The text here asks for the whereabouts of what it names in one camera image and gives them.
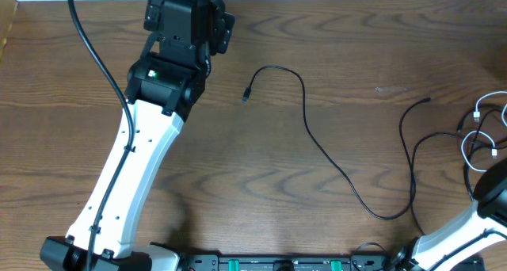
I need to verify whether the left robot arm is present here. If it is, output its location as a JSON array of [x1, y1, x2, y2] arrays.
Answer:
[[40, 0, 235, 270]]

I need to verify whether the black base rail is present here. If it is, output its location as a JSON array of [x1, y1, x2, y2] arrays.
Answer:
[[175, 251, 391, 271]]

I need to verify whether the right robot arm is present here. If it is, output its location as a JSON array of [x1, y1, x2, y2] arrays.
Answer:
[[386, 159, 506, 271]]

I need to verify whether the white cable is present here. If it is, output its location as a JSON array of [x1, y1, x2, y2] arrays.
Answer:
[[459, 90, 507, 174]]

